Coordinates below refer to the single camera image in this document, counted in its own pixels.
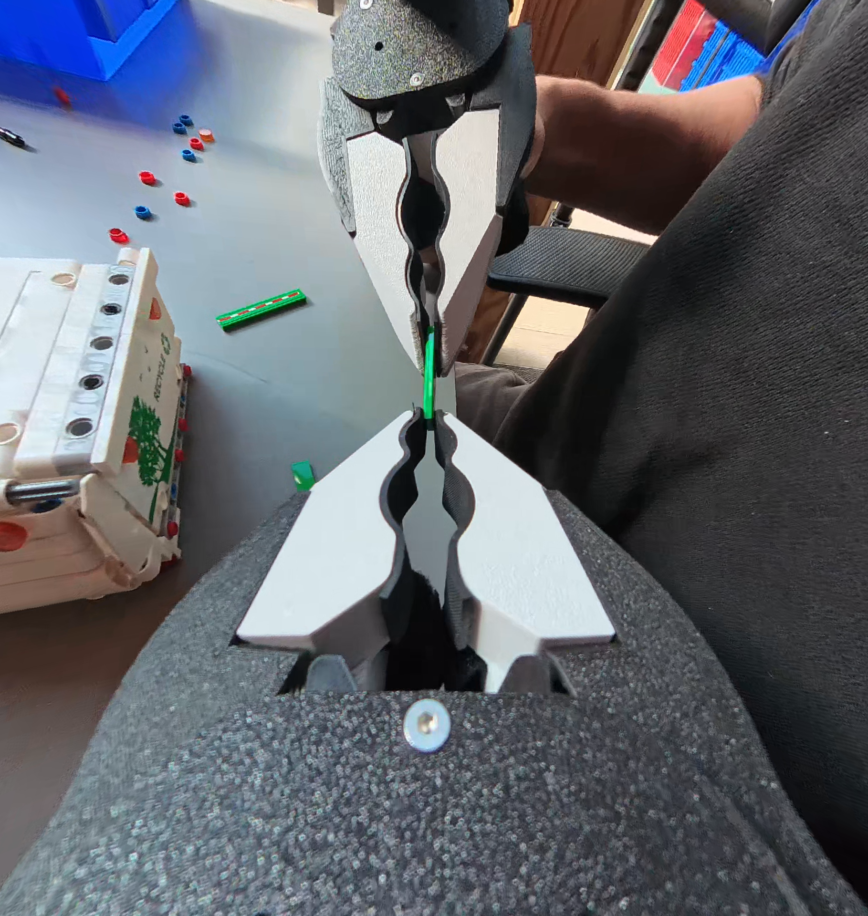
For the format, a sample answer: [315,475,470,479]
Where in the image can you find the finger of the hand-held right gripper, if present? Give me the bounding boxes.
[430,107,505,378]
[344,132,432,375]

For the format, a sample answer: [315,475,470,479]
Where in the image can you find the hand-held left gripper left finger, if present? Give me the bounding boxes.
[237,411,415,688]

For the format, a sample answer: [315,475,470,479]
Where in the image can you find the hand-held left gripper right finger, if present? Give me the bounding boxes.
[437,413,616,694]

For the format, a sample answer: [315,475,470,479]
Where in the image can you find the thin green lego tile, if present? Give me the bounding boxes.
[422,325,439,432]

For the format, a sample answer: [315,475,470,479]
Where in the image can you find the person's right forearm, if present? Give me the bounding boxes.
[527,72,764,233]

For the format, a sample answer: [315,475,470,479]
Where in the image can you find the green striped lego tile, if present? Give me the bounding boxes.
[216,288,309,333]

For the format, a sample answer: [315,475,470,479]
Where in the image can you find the scattered small round lego studs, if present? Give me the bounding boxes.
[51,86,216,246]

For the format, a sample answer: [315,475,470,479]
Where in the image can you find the white lego truck model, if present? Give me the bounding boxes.
[0,247,193,620]

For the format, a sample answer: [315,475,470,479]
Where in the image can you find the black office chair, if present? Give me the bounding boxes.
[480,204,653,366]

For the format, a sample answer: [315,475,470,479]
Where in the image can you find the wooden cabinet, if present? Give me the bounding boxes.
[509,0,657,87]

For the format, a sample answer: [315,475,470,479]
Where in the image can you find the person's dark pants leg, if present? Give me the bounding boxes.
[454,361,549,488]

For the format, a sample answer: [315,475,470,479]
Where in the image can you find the person's black sweatshirt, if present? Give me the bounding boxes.
[494,0,868,916]

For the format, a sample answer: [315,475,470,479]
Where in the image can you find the red and blue storage crates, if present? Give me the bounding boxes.
[638,0,821,94]

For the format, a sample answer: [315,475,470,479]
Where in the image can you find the blue plastic bin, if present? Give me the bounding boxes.
[0,0,182,81]

